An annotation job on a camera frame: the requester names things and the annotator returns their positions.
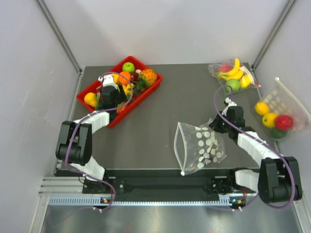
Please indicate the clear polka dot zip bag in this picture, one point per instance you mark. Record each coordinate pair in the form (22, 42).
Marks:
(197, 147)

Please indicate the yellow bananas in bag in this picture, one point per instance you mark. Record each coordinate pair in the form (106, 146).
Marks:
(235, 73)

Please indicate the green apple in bag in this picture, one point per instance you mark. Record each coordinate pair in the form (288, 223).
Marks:
(233, 85)

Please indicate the orange fake carved fruit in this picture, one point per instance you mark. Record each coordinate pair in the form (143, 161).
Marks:
(121, 108)

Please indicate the clear zip bag with bananas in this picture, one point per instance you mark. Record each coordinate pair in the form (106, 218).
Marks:
(213, 69)

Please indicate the red fruit in bag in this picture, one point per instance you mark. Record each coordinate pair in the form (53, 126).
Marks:
(225, 67)

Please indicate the green fake apple in tray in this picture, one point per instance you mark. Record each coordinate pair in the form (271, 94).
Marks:
(128, 67)

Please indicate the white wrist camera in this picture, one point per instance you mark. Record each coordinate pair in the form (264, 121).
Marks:
(107, 80)
(228, 103)

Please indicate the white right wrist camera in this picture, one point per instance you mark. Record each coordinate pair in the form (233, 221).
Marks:
(228, 103)

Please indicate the yellow fruit in bag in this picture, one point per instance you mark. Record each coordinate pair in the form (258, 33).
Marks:
(245, 82)

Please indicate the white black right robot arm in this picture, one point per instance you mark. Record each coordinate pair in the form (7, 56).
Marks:
(278, 179)

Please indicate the fake pineapple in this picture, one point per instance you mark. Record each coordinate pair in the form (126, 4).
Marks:
(145, 80)

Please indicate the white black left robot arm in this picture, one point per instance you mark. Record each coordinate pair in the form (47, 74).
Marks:
(76, 138)

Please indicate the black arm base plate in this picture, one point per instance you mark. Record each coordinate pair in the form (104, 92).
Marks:
(211, 181)

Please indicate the green fruit in right bag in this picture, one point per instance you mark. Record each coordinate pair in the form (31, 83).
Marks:
(277, 134)

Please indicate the yellow lemon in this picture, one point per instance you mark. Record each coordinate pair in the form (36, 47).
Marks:
(268, 120)
(262, 108)

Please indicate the red fake apple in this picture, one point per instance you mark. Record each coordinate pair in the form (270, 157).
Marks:
(284, 122)

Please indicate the red plastic tray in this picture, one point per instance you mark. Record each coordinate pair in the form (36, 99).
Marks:
(137, 98)

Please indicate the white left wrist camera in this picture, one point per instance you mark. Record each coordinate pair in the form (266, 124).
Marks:
(107, 80)

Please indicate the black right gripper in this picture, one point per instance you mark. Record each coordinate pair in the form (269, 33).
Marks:
(215, 124)

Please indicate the dark red fake plum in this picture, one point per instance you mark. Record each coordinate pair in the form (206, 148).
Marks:
(134, 76)

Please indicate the dotted zip bag at right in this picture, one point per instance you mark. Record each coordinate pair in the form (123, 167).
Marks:
(282, 102)

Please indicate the yellow lemon upper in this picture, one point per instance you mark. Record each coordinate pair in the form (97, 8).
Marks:
(262, 108)

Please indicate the yellow fake banana bunch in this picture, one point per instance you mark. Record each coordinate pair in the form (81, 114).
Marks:
(125, 90)

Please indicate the grey slotted cable duct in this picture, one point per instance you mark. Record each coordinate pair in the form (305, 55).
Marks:
(101, 201)

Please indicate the yellow fake pear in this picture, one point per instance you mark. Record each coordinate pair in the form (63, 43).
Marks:
(90, 99)

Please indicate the yellow fake bell pepper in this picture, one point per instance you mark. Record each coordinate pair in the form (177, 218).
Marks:
(116, 78)

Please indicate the yellow lemon lower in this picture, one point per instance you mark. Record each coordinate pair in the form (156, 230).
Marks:
(268, 120)

